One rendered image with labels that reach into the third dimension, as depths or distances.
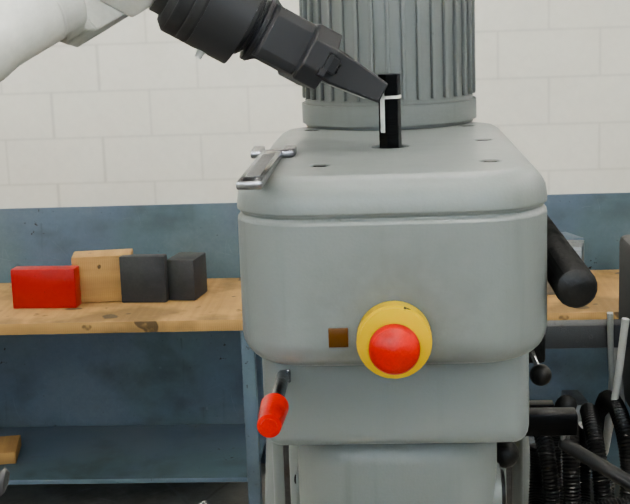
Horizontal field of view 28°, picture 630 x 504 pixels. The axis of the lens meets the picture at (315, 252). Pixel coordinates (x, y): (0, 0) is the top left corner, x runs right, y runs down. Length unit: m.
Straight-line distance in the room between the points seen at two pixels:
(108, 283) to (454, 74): 3.85
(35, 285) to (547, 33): 2.36
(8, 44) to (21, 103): 4.58
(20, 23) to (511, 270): 0.45
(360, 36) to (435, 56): 0.08
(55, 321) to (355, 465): 3.78
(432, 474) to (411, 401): 0.09
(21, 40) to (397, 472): 0.52
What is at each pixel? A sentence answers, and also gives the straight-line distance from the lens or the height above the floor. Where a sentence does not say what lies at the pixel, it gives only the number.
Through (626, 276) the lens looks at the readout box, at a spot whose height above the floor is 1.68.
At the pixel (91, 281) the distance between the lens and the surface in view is 5.16.
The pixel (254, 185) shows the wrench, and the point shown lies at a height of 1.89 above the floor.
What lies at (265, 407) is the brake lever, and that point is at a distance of 1.01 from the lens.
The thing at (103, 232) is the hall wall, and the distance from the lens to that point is 5.62.
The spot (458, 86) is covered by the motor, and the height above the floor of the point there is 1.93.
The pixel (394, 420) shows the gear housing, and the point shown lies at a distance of 1.14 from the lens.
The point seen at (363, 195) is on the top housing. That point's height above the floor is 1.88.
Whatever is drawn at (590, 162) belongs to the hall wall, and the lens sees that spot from 5.51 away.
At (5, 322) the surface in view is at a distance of 4.97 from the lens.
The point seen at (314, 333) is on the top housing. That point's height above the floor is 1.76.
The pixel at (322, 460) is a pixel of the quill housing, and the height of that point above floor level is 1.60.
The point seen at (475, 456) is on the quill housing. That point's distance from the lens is 1.20.
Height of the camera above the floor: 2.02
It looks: 11 degrees down
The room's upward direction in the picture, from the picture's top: 2 degrees counter-clockwise
